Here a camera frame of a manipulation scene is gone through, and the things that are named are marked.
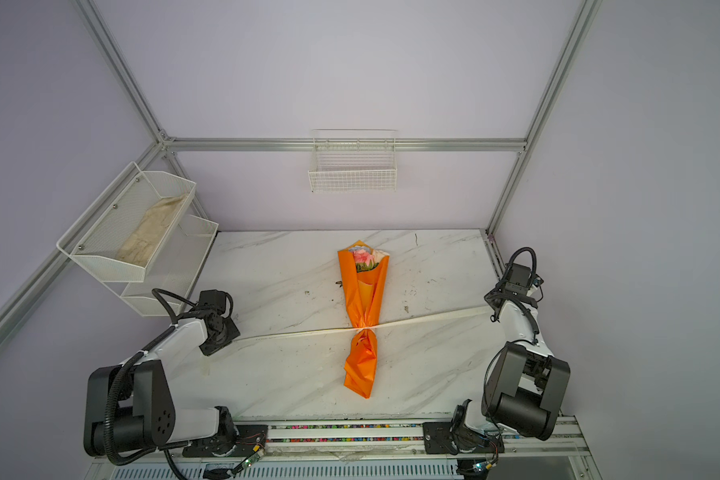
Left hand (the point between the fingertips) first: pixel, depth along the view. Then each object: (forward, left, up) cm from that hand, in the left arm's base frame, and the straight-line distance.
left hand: (221, 341), depth 87 cm
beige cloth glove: (+14, +16, +26) cm, 34 cm away
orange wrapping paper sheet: (+18, -42, +1) cm, 46 cm away
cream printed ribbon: (+5, -45, +1) cm, 46 cm away
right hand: (+10, -84, +9) cm, 85 cm away
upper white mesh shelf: (+20, +21, +28) cm, 40 cm away
